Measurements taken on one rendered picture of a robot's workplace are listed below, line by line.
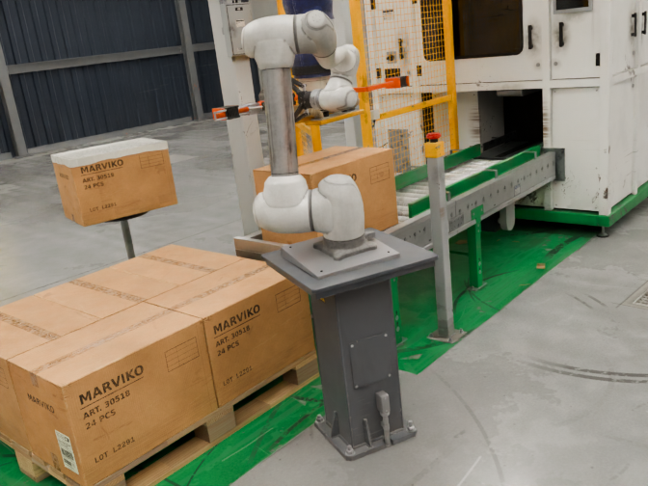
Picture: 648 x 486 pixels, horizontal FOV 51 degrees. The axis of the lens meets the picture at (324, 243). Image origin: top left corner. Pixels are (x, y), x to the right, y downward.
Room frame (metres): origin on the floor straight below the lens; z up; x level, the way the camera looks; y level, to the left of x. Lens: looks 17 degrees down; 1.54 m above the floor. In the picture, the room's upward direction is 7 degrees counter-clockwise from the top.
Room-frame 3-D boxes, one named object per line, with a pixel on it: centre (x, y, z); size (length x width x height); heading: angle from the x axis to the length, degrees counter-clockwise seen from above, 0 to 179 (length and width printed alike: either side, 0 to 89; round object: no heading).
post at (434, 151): (3.15, -0.57, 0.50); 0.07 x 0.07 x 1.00; 47
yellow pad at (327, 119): (3.29, -0.13, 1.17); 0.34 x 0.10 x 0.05; 138
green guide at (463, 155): (4.37, -0.65, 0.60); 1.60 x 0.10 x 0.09; 137
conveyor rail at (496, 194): (3.71, -0.84, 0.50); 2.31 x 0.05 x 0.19; 137
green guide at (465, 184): (4.01, -1.04, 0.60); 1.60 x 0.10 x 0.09; 137
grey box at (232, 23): (4.24, 0.35, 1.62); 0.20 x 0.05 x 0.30; 137
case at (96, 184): (4.20, 1.25, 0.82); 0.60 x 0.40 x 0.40; 124
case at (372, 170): (3.34, -0.05, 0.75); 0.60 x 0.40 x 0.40; 134
